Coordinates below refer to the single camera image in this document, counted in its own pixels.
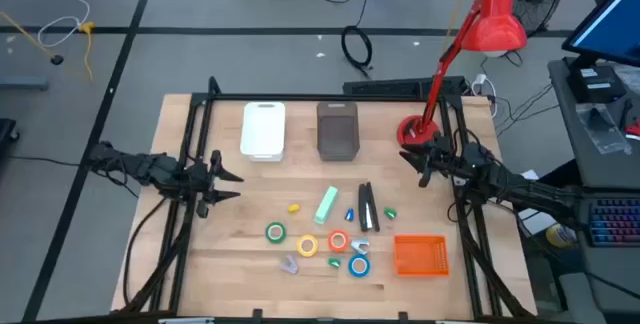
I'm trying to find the yellow tape roll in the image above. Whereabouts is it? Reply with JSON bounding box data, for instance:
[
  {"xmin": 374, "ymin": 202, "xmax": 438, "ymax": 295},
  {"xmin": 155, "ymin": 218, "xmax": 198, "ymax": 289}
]
[{"xmin": 295, "ymin": 234, "xmax": 320, "ymax": 258}]

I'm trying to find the yellow round container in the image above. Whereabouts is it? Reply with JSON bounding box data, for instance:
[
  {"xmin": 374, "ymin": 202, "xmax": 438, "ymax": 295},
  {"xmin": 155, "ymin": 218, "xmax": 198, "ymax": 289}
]
[{"xmin": 544, "ymin": 221, "xmax": 579, "ymax": 249}]

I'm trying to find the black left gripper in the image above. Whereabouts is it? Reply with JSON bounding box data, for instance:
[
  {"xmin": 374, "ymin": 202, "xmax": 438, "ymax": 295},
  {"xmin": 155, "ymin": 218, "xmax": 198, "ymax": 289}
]
[{"xmin": 174, "ymin": 149, "xmax": 245, "ymax": 219}]

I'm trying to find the yellow cord with plug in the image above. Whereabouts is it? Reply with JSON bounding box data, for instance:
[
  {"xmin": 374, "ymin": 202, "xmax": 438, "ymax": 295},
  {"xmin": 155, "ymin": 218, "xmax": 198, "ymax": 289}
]
[{"xmin": 77, "ymin": 21, "xmax": 96, "ymax": 84}]

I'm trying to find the black computer monitor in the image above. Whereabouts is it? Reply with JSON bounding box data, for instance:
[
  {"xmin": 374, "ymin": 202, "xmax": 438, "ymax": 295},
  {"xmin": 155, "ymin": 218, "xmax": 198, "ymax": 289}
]
[{"xmin": 561, "ymin": 0, "xmax": 640, "ymax": 69}]

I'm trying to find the clear plastic bag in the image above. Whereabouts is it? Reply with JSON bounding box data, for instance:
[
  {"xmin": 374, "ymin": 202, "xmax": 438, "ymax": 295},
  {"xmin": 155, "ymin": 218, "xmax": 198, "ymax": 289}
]
[{"xmin": 574, "ymin": 102, "xmax": 632, "ymax": 156}]

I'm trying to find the green tape roll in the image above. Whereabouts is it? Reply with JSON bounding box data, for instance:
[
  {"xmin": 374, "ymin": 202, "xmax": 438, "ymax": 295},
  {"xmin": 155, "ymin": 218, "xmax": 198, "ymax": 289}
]
[{"xmin": 264, "ymin": 221, "xmax": 288, "ymax": 245}]

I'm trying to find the coiled black floor cable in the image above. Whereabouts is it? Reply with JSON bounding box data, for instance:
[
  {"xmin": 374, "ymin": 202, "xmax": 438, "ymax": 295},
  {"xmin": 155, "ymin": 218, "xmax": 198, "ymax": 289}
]
[{"xmin": 340, "ymin": 0, "xmax": 377, "ymax": 79}]

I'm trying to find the white paper sheet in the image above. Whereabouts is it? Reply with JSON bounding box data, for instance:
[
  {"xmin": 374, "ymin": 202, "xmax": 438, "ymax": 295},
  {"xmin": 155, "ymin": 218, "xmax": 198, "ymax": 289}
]
[{"xmin": 517, "ymin": 208, "xmax": 557, "ymax": 238}]

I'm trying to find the black power strip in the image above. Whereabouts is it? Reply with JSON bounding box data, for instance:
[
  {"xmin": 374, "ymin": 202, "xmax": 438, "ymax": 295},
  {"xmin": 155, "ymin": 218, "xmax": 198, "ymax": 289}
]
[{"xmin": 342, "ymin": 75, "xmax": 469, "ymax": 98}]

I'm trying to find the white floor cable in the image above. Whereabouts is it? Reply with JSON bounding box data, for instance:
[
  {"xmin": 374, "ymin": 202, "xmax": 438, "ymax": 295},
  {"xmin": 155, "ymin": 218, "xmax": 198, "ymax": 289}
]
[{"xmin": 37, "ymin": 0, "xmax": 91, "ymax": 49}]

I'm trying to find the white plastic bin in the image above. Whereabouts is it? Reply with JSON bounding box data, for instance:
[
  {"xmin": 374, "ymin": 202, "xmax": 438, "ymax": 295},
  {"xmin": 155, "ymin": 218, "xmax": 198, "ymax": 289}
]
[{"xmin": 239, "ymin": 101, "xmax": 287, "ymax": 163}]

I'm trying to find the grey floor stand foot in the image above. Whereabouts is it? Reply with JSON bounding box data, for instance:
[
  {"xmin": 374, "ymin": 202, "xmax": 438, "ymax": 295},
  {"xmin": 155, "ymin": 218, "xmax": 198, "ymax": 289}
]
[{"xmin": 0, "ymin": 75, "xmax": 50, "ymax": 92}]

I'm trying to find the orange tape roll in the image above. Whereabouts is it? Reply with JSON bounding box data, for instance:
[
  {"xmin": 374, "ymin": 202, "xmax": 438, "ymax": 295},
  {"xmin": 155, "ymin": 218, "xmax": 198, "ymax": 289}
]
[{"xmin": 327, "ymin": 229, "xmax": 350, "ymax": 253}]

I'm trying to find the black aluminium table frame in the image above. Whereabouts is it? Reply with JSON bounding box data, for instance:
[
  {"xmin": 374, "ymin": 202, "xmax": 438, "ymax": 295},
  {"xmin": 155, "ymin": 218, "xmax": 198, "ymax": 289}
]
[{"xmin": 112, "ymin": 76, "xmax": 539, "ymax": 324}]

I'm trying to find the light blue staple remover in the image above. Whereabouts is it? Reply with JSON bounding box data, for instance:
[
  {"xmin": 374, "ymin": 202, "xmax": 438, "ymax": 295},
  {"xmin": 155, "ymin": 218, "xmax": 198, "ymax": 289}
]
[{"xmin": 349, "ymin": 237, "xmax": 371, "ymax": 256}]

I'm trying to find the grey operator desk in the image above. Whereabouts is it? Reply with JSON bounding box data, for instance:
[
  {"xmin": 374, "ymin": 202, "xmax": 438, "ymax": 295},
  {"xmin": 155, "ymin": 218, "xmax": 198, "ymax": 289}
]
[{"xmin": 547, "ymin": 56, "xmax": 640, "ymax": 315}]

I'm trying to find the blue tape roll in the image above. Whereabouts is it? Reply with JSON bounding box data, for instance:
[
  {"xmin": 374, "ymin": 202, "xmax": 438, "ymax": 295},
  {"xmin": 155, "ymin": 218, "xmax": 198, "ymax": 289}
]
[{"xmin": 347, "ymin": 254, "xmax": 372, "ymax": 279}]

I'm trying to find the white power adapter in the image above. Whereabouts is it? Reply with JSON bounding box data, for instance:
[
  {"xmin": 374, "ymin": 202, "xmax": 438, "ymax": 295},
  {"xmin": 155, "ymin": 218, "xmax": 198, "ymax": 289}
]
[{"xmin": 470, "ymin": 72, "xmax": 500, "ymax": 119}]

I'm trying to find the grey translucent plastic bin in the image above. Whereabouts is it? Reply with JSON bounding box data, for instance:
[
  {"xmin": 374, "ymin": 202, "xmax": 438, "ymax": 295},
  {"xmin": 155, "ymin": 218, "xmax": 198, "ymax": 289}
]
[{"xmin": 316, "ymin": 100, "xmax": 361, "ymax": 162}]

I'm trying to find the small black computer box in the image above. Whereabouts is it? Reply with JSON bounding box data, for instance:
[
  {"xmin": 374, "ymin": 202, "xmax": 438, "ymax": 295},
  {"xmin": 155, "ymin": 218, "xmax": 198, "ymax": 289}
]
[{"xmin": 567, "ymin": 65, "xmax": 627, "ymax": 104}]

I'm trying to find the mint green stapler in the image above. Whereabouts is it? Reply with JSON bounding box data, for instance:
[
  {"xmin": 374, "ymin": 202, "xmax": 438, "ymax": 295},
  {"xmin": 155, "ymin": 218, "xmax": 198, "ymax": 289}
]
[{"xmin": 313, "ymin": 185, "xmax": 340, "ymax": 226}]

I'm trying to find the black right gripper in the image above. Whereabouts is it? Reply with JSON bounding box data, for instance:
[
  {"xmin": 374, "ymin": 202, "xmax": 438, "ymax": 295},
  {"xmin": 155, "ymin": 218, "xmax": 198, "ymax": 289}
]
[{"xmin": 398, "ymin": 133, "xmax": 469, "ymax": 189}]

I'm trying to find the black stapler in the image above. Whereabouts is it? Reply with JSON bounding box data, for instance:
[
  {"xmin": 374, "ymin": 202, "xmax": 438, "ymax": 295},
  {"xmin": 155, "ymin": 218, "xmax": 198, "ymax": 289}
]
[{"xmin": 357, "ymin": 181, "xmax": 381, "ymax": 234}]

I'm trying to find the backlit rainbow keyboard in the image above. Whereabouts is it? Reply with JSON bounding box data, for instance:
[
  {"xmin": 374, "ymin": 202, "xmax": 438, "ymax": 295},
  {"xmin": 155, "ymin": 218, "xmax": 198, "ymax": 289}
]
[{"xmin": 587, "ymin": 198, "xmax": 640, "ymax": 248}]

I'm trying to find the black equipment base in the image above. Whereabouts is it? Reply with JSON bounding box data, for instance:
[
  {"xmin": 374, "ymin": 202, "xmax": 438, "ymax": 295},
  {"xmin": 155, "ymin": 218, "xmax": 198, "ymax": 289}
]
[{"xmin": 0, "ymin": 117, "xmax": 21, "ymax": 146}]

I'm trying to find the orange mesh basket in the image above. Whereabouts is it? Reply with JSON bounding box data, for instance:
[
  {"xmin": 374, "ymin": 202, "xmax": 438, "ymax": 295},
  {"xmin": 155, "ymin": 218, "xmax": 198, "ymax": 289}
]
[{"xmin": 392, "ymin": 234, "xmax": 451, "ymax": 278}]

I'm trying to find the red desk lamp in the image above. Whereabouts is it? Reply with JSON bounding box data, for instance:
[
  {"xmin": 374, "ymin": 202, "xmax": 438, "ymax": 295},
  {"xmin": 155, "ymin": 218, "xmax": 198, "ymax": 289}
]
[{"xmin": 396, "ymin": 0, "xmax": 529, "ymax": 148}]

